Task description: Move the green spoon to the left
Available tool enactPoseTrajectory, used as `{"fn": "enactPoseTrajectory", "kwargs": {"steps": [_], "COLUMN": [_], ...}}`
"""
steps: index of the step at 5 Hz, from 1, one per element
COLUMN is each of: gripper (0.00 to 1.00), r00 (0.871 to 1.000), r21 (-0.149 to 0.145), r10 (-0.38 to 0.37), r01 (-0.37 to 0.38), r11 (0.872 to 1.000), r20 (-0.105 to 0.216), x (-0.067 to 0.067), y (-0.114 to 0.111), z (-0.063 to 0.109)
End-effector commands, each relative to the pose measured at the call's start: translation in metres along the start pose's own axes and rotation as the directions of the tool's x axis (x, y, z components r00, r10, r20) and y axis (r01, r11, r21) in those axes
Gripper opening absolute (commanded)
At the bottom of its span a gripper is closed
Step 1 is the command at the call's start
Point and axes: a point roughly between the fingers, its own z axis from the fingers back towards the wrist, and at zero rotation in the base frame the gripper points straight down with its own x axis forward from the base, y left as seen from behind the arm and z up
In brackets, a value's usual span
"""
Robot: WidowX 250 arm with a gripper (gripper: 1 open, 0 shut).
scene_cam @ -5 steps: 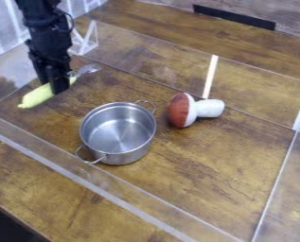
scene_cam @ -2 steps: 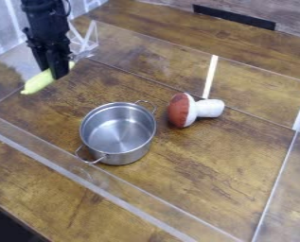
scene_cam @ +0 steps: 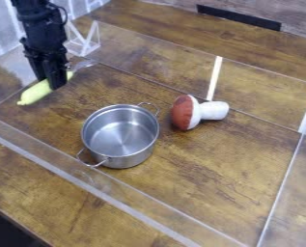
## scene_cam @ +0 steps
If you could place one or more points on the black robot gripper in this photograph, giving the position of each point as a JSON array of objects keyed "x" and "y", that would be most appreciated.
[{"x": 44, "y": 46}]

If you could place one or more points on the stainless steel pot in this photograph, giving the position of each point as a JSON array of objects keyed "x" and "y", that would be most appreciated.
[{"x": 120, "y": 134}]

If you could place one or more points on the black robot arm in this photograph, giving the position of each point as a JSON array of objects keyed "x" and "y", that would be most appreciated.
[{"x": 38, "y": 6}]

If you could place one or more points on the clear acrylic triangular stand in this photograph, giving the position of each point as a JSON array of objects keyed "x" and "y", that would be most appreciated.
[{"x": 80, "y": 45}]

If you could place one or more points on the red toy mushroom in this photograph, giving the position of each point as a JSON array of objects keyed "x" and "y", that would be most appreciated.
[{"x": 189, "y": 111}]

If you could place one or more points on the clear acrylic front barrier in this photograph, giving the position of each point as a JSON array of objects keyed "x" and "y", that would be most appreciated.
[{"x": 182, "y": 227}]

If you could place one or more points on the black strip on table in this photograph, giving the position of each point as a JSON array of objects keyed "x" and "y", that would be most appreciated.
[{"x": 244, "y": 18}]

